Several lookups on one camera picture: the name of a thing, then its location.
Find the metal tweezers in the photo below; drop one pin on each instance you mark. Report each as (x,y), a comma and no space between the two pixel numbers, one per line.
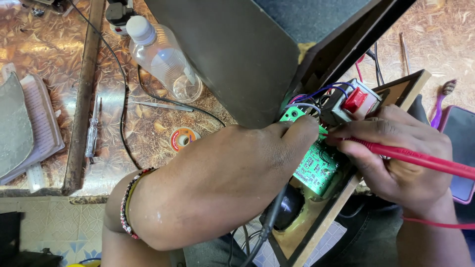
(163,106)

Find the yellow cloth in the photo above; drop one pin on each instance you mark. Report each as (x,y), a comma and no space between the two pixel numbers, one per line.
(305,52)

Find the white power strip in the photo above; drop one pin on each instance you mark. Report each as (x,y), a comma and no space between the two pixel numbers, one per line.
(119,29)

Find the wooden strip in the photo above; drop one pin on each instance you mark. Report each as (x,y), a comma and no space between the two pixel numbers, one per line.
(83,111)

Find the clear tester screwdriver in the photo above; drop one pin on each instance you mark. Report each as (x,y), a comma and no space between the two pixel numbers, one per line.
(92,137)

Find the thin metal rod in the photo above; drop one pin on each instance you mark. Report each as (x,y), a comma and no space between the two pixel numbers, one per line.
(405,52)

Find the person's dark trousers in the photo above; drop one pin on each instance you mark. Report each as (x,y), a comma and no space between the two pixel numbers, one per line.
(371,241)

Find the green circuit board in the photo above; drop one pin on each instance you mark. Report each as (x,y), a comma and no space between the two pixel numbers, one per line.
(315,170)

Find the phone in pink case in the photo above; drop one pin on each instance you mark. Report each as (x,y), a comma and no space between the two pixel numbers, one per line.
(462,148)

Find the black bag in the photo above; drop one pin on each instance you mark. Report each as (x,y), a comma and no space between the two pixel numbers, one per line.
(15,241)

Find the thin red probe lead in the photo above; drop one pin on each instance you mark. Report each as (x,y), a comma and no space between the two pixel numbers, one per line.
(438,224)

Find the clear plastic ruler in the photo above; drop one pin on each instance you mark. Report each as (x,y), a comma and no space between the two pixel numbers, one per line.
(35,178)

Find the black power adapter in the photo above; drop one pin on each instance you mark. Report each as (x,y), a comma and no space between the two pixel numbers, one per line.
(117,13)

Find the grey flat sheet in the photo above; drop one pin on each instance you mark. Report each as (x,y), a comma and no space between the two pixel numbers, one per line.
(13,126)

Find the clear plastic bottle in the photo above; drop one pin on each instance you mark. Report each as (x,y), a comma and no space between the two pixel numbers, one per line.
(163,59)

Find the red multimeter probe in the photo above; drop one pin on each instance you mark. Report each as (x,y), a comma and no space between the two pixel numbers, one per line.
(426,158)

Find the person's left hand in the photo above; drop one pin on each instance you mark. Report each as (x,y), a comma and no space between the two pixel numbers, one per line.
(207,185)

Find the black round speaker magnet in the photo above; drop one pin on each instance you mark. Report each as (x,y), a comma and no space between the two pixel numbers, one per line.
(289,207)

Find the solder wick spool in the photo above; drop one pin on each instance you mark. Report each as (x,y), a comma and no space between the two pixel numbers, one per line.
(183,139)

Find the person's right hand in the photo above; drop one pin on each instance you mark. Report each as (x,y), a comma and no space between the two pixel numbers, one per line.
(408,167)

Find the grey transformer with red part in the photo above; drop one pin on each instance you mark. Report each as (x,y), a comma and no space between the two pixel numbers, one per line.
(334,111)

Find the purple toothbrush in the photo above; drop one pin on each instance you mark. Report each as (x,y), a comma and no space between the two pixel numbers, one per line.
(439,107)

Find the yellow object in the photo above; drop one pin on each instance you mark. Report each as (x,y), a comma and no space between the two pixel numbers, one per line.
(83,264)

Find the small metal part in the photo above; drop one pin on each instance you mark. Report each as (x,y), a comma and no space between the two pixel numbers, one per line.
(37,12)

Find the grey speaker cabinet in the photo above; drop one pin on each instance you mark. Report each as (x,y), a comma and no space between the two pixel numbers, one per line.
(230,55)

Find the black multimeter probe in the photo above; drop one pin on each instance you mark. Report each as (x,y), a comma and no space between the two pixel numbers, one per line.
(268,222)

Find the wooden speaker back panel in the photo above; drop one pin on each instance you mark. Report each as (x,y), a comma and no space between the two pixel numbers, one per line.
(315,222)

